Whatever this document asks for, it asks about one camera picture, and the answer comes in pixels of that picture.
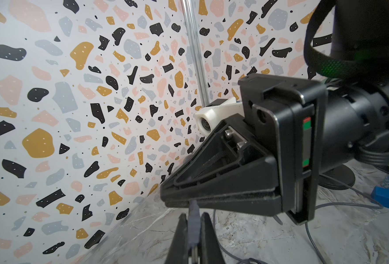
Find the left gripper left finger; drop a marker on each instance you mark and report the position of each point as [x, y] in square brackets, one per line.
[179, 249]

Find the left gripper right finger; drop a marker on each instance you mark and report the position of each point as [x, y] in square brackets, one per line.
[210, 252]

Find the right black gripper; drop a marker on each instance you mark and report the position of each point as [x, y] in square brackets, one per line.
[281, 158]

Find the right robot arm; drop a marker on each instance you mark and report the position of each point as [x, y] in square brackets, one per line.
[348, 42]

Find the blue cube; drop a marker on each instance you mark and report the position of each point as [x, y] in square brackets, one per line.
[381, 195]

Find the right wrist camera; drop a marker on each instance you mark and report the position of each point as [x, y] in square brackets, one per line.
[209, 117]

